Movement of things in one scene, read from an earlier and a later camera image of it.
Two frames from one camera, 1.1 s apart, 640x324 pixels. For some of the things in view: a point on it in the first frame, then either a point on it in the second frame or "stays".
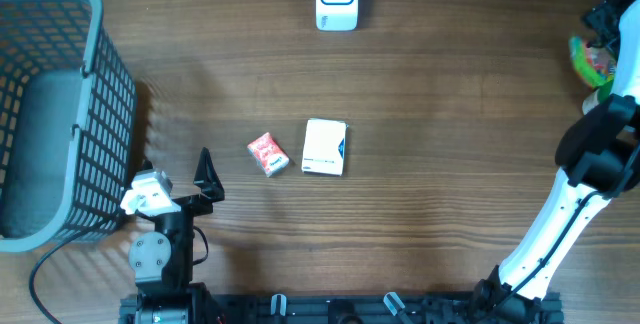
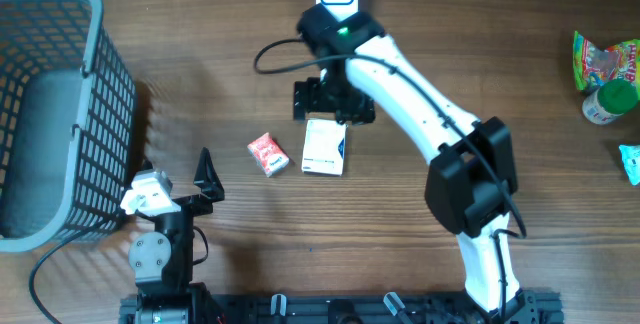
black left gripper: [211, 188] stays
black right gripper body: [607, 13] -> [324, 96]
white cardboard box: [325, 147] stays
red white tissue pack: [268, 154] stays
